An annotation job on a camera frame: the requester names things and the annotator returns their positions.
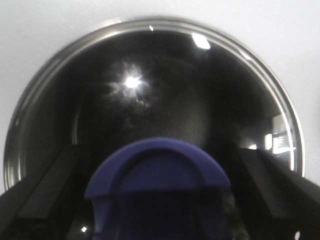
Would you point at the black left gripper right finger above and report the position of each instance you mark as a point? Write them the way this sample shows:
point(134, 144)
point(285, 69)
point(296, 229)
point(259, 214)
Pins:
point(275, 202)

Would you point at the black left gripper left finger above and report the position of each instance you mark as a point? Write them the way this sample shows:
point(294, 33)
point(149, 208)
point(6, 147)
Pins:
point(44, 204)

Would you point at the glass lid with blue knob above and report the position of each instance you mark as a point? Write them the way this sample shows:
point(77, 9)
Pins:
point(160, 107)

